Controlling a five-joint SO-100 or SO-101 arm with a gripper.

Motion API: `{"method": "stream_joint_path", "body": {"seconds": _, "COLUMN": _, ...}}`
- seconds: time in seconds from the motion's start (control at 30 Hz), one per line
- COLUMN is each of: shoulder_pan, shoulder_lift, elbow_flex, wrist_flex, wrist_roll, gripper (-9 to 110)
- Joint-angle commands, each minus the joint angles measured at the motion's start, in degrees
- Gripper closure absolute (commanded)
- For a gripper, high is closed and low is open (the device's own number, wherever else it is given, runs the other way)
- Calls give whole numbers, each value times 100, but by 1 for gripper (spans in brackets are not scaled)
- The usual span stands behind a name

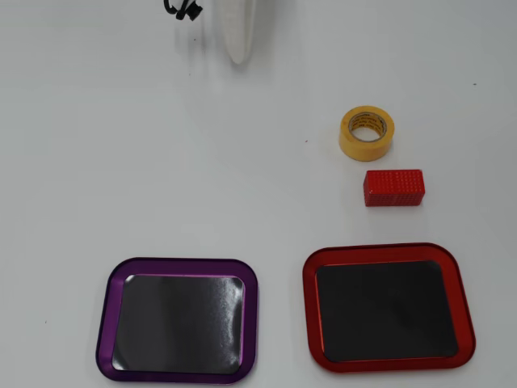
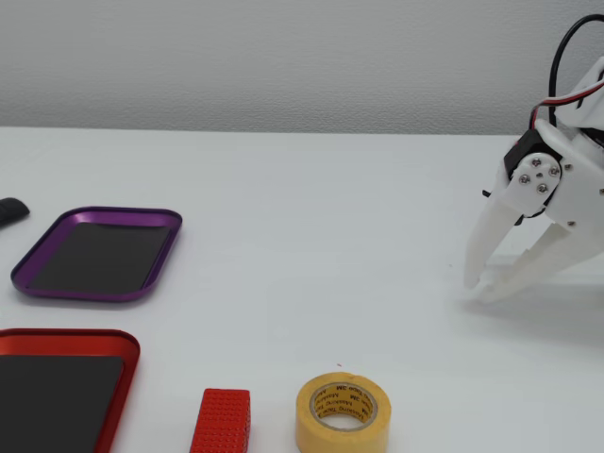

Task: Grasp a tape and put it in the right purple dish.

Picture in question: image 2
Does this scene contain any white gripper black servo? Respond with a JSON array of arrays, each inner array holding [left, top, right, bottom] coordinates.
[[464, 118, 604, 303]]

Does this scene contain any yellow masking tape roll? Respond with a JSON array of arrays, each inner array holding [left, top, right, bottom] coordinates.
[[295, 371, 393, 453]]

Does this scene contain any red studded block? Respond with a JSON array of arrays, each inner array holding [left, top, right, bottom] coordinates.
[[190, 388, 252, 453]]

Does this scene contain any purple metal tray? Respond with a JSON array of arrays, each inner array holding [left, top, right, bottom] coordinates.
[[9, 206, 184, 303]]

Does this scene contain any red metal tray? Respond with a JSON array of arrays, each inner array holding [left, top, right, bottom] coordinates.
[[0, 328, 142, 453]]

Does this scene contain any black ribbed object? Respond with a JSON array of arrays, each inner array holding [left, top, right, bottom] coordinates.
[[0, 197, 31, 231]]

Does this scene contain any red white black servo wire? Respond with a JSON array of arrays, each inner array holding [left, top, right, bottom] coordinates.
[[529, 77, 604, 134]]

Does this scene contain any black cable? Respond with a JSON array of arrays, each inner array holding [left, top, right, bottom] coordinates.
[[548, 13, 604, 129]]

